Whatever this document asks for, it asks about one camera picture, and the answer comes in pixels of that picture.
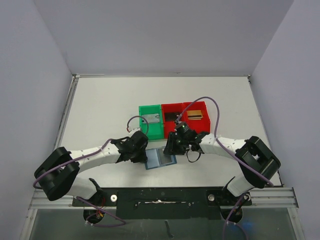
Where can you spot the green plastic bin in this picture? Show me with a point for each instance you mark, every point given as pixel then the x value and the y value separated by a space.
pixel 153 131

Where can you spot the silver VIP card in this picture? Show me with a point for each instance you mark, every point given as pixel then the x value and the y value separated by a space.
pixel 153 118

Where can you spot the aluminium frame rail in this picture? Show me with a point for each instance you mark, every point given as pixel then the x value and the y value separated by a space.
pixel 268 197

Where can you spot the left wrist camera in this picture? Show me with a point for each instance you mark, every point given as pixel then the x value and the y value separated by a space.
pixel 132 130

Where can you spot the black card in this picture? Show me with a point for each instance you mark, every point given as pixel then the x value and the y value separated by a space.
pixel 171 116

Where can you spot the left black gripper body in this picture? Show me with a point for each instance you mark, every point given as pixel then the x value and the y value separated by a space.
pixel 138 155

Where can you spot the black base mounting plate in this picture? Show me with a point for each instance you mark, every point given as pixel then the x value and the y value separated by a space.
pixel 173 211

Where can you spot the dark grey card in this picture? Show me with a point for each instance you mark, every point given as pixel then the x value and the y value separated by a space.
pixel 166 159

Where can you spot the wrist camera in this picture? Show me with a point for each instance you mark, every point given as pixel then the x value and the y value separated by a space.
pixel 132 130
pixel 182 129

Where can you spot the gold card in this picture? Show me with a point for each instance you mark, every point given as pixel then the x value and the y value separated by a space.
pixel 194 114

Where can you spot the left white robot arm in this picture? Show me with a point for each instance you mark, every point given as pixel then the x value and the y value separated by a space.
pixel 58 176

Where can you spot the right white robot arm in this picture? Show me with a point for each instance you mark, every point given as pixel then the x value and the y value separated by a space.
pixel 257 162

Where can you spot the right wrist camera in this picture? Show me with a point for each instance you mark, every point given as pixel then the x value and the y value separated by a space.
pixel 182 129

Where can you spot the red plastic bin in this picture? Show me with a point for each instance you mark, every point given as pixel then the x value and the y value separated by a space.
pixel 170 107
pixel 199 125

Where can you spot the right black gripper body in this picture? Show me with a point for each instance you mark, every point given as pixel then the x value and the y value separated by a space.
pixel 171 145

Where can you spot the blue leather card holder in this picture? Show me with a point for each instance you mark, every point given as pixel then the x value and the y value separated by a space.
pixel 156 158

